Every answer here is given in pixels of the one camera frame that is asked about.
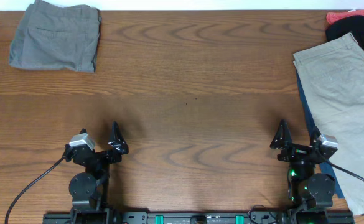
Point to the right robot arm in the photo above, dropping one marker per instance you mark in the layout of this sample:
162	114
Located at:
308	190

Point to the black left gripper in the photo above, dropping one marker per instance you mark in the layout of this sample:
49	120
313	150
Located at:
121	147

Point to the navy blue shorts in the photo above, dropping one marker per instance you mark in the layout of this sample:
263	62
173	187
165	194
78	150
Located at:
324	167

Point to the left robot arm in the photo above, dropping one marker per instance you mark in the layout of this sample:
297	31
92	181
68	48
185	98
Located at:
89	188

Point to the folded grey shorts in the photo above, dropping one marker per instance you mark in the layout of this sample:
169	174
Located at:
50	37

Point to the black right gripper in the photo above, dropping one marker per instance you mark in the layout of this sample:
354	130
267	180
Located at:
294	151

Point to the beige khaki shorts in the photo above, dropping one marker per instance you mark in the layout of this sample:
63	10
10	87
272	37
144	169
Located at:
332	79

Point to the black garment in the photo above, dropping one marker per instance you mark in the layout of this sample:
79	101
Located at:
353	25

